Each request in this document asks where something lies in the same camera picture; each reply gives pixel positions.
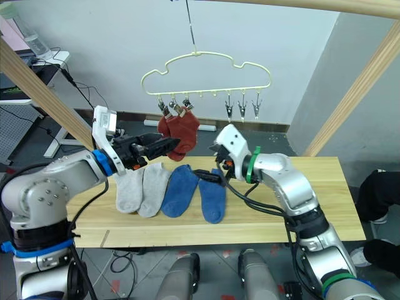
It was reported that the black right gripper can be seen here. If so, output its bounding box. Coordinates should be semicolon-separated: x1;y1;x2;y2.
193;142;236;188

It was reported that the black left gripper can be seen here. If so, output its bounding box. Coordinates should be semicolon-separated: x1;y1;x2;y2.
111;129;182;170

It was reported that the cream cloud-shaped clip hanger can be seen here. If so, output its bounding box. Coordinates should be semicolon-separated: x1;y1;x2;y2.
140;49;272;98

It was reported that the red sock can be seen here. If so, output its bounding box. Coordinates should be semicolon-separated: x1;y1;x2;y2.
177;109;201;157
157;114;172;139
166;114;188;162

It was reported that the blue sock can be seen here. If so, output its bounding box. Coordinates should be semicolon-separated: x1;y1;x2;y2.
198;168;227;224
161;164;200;219

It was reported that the grey sock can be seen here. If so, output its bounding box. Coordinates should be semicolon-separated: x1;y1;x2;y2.
137;161;171;219
116;168;145;214

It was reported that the grey rounded robot leg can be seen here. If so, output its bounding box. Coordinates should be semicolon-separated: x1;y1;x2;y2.
155;252;201;300
238;248;281;300

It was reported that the white desk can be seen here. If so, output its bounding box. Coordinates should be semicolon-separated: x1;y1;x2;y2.
29;51;84;158

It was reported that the small black box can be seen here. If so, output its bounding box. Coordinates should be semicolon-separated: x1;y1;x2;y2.
283;281;303;296

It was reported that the grey pegboard panel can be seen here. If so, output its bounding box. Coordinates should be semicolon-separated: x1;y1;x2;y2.
0;105;44;165

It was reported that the clear plastic bottle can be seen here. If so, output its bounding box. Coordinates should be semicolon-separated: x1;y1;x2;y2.
14;11;53;59

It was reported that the black trouser leg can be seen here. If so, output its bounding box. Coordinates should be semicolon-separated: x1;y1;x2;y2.
357;169;400;223
363;239;400;269

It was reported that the pink box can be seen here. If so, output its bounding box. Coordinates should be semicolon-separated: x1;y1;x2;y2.
0;15;31;53

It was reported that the pale green lid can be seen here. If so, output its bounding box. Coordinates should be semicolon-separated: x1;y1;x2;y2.
0;0;20;18

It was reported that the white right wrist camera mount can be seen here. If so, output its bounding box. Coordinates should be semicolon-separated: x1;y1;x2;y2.
215;124;253;182

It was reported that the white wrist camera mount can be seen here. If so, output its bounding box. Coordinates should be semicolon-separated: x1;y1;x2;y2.
215;124;253;182
91;105;128;178

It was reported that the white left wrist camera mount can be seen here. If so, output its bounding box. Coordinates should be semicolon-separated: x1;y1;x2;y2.
91;105;128;178

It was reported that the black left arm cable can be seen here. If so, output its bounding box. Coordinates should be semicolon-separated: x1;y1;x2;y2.
67;176;110;300

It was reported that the black background cable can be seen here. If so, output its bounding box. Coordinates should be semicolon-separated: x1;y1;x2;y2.
46;46;109;111

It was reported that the black floor cable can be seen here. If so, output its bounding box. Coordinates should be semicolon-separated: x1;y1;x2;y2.
111;248;148;283

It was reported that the thin metal hanging wire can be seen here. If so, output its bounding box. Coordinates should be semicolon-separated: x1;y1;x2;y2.
185;0;199;53

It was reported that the wooden frame post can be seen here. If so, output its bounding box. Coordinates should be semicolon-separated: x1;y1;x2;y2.
302;21;400;158
0;36;95;151

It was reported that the wooden frame crossbeam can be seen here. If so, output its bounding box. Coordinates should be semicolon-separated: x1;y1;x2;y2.
281;0;400;20

